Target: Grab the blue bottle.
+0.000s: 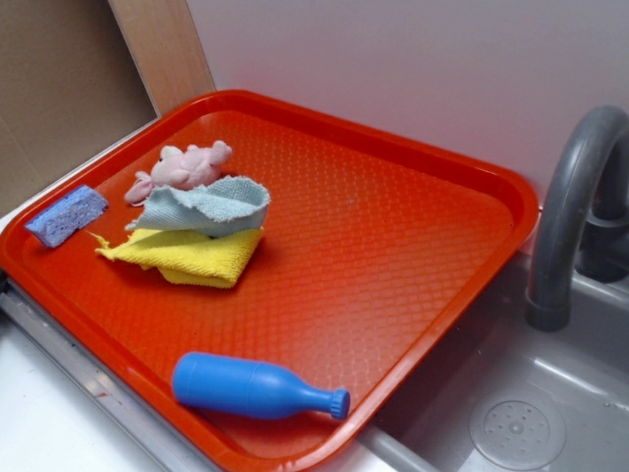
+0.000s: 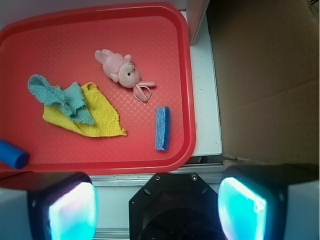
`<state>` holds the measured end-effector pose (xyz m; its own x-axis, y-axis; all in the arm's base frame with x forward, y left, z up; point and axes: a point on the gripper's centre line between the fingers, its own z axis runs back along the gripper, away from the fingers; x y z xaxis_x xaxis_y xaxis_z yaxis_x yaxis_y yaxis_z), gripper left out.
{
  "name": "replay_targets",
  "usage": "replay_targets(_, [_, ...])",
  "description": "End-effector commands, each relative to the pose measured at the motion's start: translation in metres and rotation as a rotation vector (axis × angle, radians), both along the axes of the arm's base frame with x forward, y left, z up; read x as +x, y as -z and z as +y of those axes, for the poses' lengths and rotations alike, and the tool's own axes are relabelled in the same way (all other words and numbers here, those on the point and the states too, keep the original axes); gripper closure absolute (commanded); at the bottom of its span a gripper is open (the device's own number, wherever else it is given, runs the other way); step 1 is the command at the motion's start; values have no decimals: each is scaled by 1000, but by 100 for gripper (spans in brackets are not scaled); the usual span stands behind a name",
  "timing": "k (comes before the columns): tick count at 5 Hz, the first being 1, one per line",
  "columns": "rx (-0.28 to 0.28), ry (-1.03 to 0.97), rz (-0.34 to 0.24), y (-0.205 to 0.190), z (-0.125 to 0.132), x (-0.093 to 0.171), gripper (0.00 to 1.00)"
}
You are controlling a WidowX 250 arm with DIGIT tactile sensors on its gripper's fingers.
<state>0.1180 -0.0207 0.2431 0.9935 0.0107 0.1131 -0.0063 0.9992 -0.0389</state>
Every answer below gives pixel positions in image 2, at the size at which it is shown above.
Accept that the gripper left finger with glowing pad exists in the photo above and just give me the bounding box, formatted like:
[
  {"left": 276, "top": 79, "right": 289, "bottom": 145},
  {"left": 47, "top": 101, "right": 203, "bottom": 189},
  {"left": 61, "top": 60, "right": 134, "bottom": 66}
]
[{"left": 0, "top": 171, "right": 98, "bottom": 240}]

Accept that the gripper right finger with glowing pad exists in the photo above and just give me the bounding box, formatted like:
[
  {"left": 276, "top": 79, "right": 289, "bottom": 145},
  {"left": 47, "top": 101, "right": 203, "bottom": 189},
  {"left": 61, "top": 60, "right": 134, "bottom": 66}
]
[{"left": 218, "top": 163, "right": 320, "bottom": 240}]

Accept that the blue bottle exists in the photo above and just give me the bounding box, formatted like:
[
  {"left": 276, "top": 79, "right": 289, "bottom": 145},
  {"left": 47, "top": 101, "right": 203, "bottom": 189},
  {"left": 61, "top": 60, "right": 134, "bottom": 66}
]
[{"left": 0, "top": 140, "right": 29, "bottom": 170}]

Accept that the yellow knitted cloth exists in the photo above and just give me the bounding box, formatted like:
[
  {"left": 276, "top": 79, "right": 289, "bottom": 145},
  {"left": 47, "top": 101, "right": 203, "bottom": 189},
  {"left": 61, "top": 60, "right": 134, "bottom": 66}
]
[{"left": 42, "top": 82, "right": 127, "bottom": 138}]

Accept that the teal terry cloth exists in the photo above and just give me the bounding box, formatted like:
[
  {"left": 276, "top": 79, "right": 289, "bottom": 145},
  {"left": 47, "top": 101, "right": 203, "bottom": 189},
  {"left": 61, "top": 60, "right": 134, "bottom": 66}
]
[{"left": 27, "top": 74, "right": 95, "bottom": 126}]

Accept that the red plastic tray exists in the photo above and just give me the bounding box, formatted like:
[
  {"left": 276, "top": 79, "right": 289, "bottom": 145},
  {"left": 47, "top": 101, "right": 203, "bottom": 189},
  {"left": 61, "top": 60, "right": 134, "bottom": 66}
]
[{"left": 0, "top": 3, "right": 196, "bottom": 175}]

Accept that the blue sponge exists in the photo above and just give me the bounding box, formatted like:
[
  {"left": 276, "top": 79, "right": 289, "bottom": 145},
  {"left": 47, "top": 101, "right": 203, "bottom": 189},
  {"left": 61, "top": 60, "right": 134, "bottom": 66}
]
[{"left": 155, "top": 106, "right": 170, "bottom": 151}]

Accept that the brown cardboard box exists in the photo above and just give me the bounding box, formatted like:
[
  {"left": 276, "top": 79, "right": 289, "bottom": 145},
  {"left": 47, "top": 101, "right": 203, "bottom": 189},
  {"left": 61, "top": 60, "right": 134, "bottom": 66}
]
[{"left": 207, "top": 0, "right": 320, "bottom": 164}]

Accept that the pink plush bunny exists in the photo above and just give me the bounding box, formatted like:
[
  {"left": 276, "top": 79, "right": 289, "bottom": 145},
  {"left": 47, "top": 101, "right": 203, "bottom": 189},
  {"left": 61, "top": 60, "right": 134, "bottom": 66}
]
[{"left": 94, "top": 49, "right": 156, "bottom": 103}]

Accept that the black octagonal mount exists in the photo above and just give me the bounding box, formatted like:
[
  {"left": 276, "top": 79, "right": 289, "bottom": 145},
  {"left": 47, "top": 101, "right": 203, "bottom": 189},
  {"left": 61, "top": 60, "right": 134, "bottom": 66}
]
[{"left": 128, "top": 173, "right": 225, "bottom": 240}]

